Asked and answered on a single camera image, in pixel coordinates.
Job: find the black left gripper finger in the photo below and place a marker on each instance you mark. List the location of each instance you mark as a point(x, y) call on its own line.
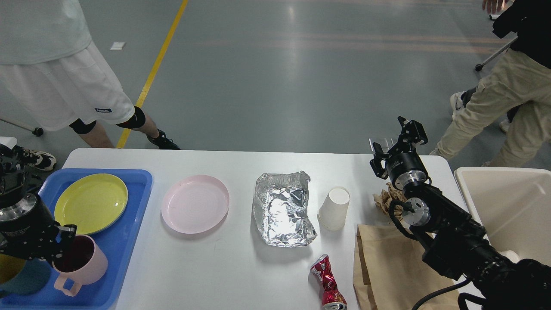
point(55, 240)

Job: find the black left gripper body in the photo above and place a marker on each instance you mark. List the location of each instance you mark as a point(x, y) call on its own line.
point(28, 229)

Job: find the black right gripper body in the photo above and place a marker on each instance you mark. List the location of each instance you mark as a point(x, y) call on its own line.
point(404, 167)

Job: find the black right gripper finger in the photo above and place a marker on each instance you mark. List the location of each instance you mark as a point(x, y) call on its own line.
point(412, 136)
point(376, 163)

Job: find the pink mug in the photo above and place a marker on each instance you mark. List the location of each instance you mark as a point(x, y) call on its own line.
point(83, 263)

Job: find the pink plate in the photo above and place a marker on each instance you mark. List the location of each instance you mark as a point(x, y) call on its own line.
point(195, 204)

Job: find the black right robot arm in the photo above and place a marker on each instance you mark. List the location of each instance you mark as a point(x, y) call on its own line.
point(454, 243)

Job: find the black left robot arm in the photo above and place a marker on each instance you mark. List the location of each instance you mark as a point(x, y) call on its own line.
point(14, 181)

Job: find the crumpled brown paper ball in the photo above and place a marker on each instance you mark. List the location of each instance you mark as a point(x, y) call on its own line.
point(386, 196)

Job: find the clear plastic piece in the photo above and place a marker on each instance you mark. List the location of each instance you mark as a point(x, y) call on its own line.
point(385, 143)

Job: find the yellow plate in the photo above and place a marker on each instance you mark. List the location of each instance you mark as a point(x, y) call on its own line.
point(92, 203)

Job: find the teal mug yellow inside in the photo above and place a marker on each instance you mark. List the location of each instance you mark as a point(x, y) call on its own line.
point(23, 277)

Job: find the blue plastic tray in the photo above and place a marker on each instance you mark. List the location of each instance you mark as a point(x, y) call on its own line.
point(117, 243)

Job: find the white paper cup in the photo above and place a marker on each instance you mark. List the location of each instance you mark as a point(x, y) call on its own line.
point(333, 211)

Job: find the black and white sneaker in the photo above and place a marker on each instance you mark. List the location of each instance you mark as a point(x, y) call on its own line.
point(40, 160)

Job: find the white office chair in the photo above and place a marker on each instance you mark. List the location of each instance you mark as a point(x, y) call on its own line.
point(478, 67)

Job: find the brown paper bag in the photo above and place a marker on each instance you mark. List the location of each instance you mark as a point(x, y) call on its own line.
point(389, 273)

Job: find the crumpled aluminium foil tray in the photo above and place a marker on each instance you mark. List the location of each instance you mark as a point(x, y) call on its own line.
point(280, 209)

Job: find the person in beige trousers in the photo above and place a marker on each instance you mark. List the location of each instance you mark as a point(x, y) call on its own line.
point(520, 79)

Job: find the beige plastic bin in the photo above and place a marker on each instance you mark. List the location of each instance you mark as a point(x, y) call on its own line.
point(514, 206)

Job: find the crushed red soda can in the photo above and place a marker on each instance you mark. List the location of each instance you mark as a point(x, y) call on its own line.
point(332, 298)

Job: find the person in white shorts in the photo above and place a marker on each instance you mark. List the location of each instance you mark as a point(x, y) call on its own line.
point(52, 67)

